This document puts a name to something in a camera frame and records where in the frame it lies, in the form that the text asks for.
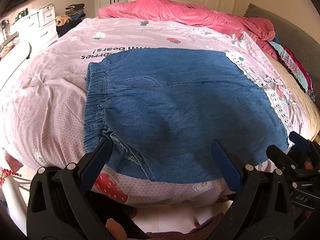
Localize blue denim lace-hem pants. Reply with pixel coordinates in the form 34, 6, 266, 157
84, 48, 289, 184

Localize left hand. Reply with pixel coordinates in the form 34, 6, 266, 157
106, 218, 127, 240

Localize beige mattress cover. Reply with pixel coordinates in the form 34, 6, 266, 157
265, 53, 319, 144

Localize colourful folded blanket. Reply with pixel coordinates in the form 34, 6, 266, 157
268, 40, 316, 102

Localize grey bed headboard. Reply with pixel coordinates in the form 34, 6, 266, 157
244, 3, 320, 100

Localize pink strawberry print bedsheet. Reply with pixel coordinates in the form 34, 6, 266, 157
1, 18, 308, 206

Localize white curved desk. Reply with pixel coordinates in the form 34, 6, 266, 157
1, 42, 31, 89

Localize white drawer cabinet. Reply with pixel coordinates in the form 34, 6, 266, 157
11, 3, 58, 53

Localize clothes pile on chair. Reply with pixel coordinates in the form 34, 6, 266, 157
55, 3, 86, 37

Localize pink rumpled duvet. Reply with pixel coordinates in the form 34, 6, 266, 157
98, 0, 278, 60

